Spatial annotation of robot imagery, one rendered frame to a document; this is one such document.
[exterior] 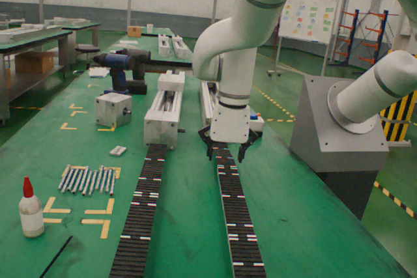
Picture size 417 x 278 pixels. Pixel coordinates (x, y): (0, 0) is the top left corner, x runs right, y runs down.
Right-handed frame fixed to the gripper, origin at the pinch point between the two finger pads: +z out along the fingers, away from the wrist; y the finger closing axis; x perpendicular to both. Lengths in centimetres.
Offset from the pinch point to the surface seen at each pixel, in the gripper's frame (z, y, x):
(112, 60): -16, -43, 48
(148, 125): -3.7, -22.8, 9.3
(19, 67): 51, -249, 339
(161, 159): 0.4, -17.3, -4.5
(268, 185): 3.9, 11.2, -7.8
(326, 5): -89, 243, 529
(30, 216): -1, -38, -33
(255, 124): -1.0, 13.5, 26.4
